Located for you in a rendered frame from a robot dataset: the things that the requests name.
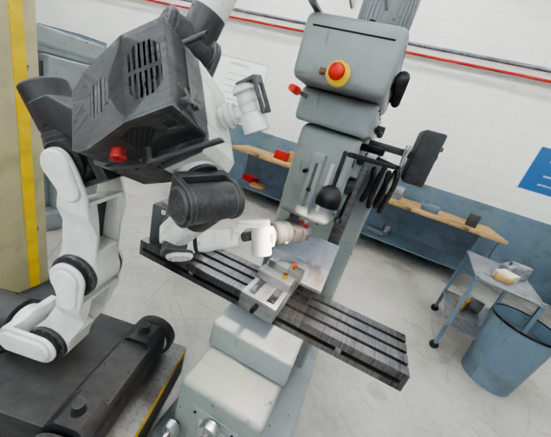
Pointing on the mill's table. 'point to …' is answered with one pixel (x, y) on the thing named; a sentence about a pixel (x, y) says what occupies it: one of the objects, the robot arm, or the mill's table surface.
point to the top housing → (353, 55)
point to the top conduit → (399, 88)
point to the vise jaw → (275, 278)
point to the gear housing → (339, 113)
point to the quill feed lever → (346, 198)
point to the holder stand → (158, 218)
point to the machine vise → (268, 295)
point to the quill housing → (301, 160)
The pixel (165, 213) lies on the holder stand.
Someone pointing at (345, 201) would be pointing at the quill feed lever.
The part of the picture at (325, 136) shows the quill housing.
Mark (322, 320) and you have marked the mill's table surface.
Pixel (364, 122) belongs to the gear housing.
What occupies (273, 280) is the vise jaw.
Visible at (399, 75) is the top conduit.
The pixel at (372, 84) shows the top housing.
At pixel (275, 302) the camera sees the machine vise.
